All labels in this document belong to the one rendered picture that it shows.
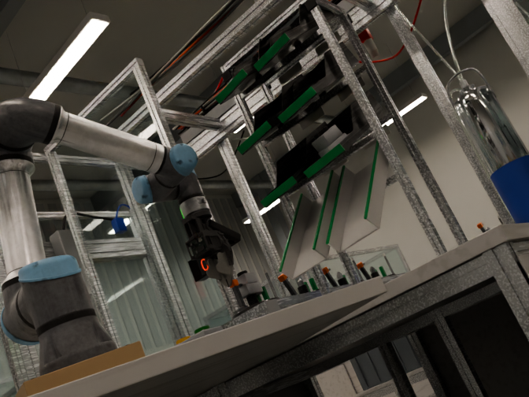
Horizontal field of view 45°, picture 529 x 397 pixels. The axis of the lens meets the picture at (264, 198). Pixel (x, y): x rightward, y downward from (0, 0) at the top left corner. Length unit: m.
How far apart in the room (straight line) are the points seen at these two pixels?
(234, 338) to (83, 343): 0.42
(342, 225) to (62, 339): 0.69
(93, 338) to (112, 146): 0.49
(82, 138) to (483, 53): 11.63
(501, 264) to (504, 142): 1.06
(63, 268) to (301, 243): 0.62
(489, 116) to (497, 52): 10.53
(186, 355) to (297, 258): 0.76
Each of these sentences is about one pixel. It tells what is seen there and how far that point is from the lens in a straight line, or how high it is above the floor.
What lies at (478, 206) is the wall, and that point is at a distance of 12.64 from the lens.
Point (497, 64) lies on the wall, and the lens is 12.70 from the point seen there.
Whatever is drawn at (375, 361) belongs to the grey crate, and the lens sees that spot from 3.69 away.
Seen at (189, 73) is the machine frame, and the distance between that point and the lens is 2.65.
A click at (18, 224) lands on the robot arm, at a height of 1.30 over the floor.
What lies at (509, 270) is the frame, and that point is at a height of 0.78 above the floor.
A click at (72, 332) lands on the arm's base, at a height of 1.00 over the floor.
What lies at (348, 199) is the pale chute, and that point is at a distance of 1.60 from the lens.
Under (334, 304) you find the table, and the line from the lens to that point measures 1.01.
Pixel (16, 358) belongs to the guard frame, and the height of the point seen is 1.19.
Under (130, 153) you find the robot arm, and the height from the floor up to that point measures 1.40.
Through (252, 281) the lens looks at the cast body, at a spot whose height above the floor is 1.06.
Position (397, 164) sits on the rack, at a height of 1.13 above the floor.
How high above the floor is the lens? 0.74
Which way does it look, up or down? 17 degrees up
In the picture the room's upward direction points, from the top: 24 degrees counter-clockwise
